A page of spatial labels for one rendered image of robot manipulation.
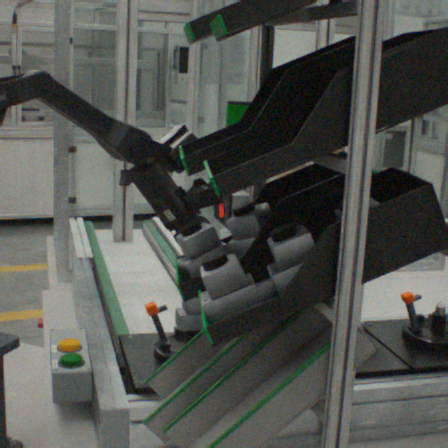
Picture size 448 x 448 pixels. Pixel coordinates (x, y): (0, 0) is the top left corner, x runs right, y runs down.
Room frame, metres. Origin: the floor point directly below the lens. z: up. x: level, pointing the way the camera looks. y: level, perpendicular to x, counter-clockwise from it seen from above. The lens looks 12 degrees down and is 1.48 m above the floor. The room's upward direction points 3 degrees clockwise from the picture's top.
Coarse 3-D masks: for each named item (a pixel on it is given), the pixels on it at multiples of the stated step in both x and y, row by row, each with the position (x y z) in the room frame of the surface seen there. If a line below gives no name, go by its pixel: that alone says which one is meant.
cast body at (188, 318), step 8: (184, 304) 1.18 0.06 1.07; (192, 304) 1.17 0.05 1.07; (176, 312) 1.19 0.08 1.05; (184, 312) 1.18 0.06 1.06; (192, 312) 1.17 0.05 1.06; (200, 312) 1.17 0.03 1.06; (176, 320) 1.19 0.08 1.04; (184, 320) 1.16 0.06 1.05; (192, 320) 1.17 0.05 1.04; (200, 320) 1.17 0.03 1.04; (184, 328) 1.16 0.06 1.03; (192, 328) 1.17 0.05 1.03; (200, 328) 1.17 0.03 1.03
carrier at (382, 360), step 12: (360, 324) 1.36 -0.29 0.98; (384, 348) 1.26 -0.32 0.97; (372, 360) 1.20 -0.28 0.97; (384, 360) 1.21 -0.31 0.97; (396, 360) 1.21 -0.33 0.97; (360, 372) 1.15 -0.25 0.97; (372, 372) 1.15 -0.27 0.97; (384, 372) 1.16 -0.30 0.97; (396, 372) 1.17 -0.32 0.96; (408, 372) 1.17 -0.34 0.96
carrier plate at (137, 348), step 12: (120, 336) 1.26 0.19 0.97; (132, 336) 1.27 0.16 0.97; (144, 336) 1.27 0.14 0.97; (156, 336) 1.27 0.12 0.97; (132, 348) 1.21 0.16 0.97; (144, 348) 1.21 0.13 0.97; (132, 360) 1.15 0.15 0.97; (144, 360) 1.16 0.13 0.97; (132, 372) 1.10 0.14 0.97; (144, 372) 1.11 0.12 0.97; (132, 384) 1.08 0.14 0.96; (144, 384) 1.06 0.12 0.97
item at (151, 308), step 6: (144, 306) 1.17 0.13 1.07; (150, 306) 1.16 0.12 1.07; (156, 306) 1.16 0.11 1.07; (162, 306) 1.18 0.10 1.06; (150, 312) 1.16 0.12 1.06; (156, 312) 1.16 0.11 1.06; (156, 318) 1.17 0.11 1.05; (156, 324) 1.17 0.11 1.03; (156, 330) 1.17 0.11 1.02; (162, 330) 1.17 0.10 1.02; (162, 336) 1.17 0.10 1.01; (162, 342) 1.17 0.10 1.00
